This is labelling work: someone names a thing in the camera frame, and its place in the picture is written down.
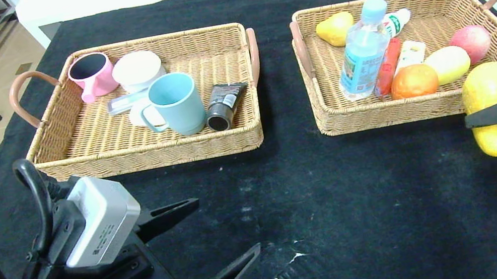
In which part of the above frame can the white soap bar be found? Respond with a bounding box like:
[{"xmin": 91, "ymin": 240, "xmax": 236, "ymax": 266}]
[{"xmin": 127, "ymin": 96, "xmax": 167, "ymax": 130}]

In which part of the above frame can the wicker basket holding toiletries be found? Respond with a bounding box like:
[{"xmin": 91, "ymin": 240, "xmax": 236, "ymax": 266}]
[{"xmin": 3, "ymin": 19, "xmax": 276, "ymax": 192}]

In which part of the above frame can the yellow juice box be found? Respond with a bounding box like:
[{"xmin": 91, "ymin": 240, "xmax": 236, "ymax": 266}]
[{"xmin": 390, "ymin": 37, "xmax": 431, "ymax": 77}]

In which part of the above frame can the black facial cleanser tube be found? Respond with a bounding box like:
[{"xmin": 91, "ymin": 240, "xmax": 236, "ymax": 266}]
[{"xmin": 200, "ymin": 79, "xmax": 256, "ymax": 134}]

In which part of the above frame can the yellow pear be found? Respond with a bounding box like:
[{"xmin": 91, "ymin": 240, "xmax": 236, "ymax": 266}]
[{"xmin": 313, "ymin": 9, "xmax": 358, "ymax": 51}]

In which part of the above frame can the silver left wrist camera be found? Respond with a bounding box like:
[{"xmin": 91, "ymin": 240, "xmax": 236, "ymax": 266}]
[{"xmin": 50, "ymin": 167, "xmax": 150, "ymax": 272}]

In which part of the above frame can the grey toothpaste tube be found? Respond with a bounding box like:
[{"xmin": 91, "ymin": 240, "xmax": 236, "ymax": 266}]
[{"xmin": 106, "ymin": 88, "xmax": 154, "ymax": 117}]

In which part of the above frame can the yellow lemon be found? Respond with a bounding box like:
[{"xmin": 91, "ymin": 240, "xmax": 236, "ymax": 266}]
[{"xmin": 421, "ymin": 43, "xmax": 474, "ymax": 88}]

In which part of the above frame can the white round lidded jar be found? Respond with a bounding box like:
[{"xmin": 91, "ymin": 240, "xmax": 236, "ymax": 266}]
[{"xmin": 109, "ymin": 47, "xmax": 168, "ymax": 96}]

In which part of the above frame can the teal mug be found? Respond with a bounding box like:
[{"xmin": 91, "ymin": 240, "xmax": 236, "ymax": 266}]
[{"xmin": 134, "ymin": 68, "xmax": 210, "ymax": 144}]

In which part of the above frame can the pink cup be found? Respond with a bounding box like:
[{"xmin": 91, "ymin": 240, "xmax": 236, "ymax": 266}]
[{"xmin": 65, "ymin": 49, "xmax": 122, "ymax": 107}]

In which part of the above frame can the white green-label yogurt bottle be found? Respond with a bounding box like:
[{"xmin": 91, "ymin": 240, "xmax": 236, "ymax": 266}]
[{"xmin": 382, "ymin": 8, "xmax": 414, "ymax": 38}]

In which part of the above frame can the wicker basket holding food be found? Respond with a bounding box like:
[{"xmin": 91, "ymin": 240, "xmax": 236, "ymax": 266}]
[{"xmin": 287, "ymin": 0, "xmax": 497, "ymax": 142}]

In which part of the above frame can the red peach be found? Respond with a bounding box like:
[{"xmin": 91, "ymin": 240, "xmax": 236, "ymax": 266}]
[{"xmin": 447, "ymin": 22, "xmax": 496, "ymax": 68}]

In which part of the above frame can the clear blue-cap water bottle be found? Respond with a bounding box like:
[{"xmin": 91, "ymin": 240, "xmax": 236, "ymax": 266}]
[{"xmin": 326, "ymin": 0, "xmax": 404, "ymax": 103}]

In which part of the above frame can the black left camera cable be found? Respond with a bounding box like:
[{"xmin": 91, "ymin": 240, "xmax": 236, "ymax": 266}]
[{"xmin": 0, "ymin": 154, "xmax": 74, "ymax": 279}]

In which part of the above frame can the black tablecloth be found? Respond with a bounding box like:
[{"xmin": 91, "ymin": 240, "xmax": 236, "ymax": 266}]
[{"xmin": 0, "ymin": 0, "xmax": 497, "ymax": 279}]

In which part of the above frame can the orange sausage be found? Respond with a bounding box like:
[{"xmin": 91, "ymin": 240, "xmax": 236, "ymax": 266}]
[{"xmin": 366, "ymin": 36, "xmax": 411, "ymax": 101}]

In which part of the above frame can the orange fruit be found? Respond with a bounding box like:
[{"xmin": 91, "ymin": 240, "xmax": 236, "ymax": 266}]
[{"xmin": 387, "ymin": 60, "xmax": 441, "ymax": 101}]

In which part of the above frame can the long yellow mango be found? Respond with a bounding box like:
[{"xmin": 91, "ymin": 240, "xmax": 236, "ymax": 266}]
[{"xmin": 457, "ymin": 60, "xmax": 497, "ymax": 162}]

